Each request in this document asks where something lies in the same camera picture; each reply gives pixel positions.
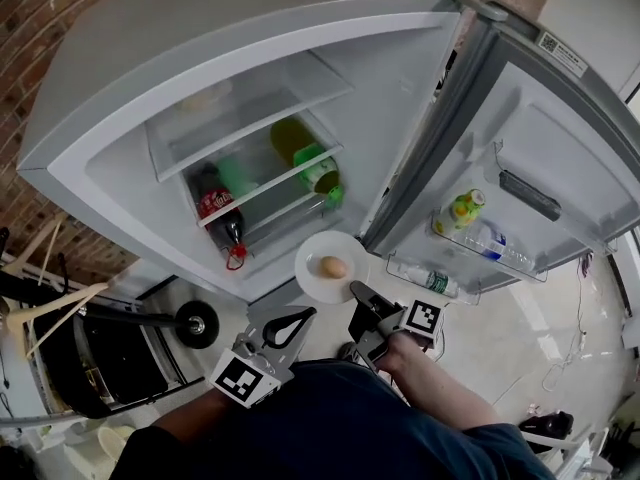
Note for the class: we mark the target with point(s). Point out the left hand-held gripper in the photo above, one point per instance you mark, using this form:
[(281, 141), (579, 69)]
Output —
[(280, 363)]

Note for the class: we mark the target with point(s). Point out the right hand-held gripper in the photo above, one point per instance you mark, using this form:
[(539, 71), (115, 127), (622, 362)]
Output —
[(370, 333)]

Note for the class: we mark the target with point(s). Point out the brown egg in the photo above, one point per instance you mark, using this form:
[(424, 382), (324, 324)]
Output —
[(333, 266)]

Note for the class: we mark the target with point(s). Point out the white plate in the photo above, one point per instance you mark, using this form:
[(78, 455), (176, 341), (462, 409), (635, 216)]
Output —
[(327, 242)]

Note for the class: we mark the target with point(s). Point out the white fridge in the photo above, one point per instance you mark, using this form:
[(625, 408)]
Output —
[(150, 43)]

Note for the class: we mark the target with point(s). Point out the person's right forearm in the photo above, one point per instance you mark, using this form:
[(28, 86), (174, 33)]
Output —
[(430, 378)]

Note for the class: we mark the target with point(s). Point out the person's left forearm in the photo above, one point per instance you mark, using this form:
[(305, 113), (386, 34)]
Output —
[(195, 410)]

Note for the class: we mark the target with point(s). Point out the white-edged glass fridge shelf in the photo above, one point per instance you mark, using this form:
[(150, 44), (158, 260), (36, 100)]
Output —
[(270, 188)]

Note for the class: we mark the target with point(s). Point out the clear fridge door bin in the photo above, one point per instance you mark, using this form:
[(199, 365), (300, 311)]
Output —
[(520, 268)]

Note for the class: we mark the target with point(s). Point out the black bar in fridge door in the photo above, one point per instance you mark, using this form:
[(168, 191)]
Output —
[(530, 195)]

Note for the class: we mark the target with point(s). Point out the person's grey shoe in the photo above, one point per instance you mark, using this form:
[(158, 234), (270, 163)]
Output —
[(349, 352)]

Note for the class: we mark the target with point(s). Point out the clear bottle green label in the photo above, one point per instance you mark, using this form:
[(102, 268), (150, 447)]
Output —
[(435, 282)]

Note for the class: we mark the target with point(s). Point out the person's dark blue shirt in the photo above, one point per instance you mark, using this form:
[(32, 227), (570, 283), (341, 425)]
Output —
[(325, 428)]

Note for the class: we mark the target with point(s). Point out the black trolley wheel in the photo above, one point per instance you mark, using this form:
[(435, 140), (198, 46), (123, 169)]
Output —
[(197, 325)]

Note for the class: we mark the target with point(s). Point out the yellow-green juice bottle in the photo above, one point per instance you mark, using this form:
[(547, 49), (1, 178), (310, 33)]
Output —
[(460, 210)]

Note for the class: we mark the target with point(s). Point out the clear water bottle blue label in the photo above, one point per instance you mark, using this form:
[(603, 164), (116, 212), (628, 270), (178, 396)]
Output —
[(492, 243)]

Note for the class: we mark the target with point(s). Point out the black bin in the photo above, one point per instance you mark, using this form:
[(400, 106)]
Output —
[(125, 368)]

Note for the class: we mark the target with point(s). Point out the black trolley bar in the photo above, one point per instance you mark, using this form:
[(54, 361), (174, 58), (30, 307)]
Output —
[(130, 315)]

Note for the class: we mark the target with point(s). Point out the large yellow-green soda bottle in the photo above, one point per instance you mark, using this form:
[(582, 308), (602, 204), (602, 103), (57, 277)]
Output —
[(295, 143)]

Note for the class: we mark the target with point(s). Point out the cola bottle with red label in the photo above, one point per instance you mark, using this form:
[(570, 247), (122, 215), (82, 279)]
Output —
[(220, 203)]

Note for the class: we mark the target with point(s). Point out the small green bottle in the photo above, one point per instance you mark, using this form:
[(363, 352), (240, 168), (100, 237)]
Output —
[(235, 175)]

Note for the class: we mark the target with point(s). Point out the white bowl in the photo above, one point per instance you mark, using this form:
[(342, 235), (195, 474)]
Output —
[(115, 443)]

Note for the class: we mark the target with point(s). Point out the black device on floor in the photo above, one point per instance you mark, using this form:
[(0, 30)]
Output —
[(547, 424)]

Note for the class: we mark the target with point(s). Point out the wooden clothes hangers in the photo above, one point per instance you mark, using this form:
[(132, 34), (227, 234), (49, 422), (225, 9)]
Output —
[(55, 308)]

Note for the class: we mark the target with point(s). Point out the pale food dish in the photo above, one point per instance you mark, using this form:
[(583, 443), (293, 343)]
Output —
[(202, 99)]

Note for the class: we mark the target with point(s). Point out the white sticker label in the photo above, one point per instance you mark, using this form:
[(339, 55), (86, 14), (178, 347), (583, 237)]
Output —
[(562, 53)]

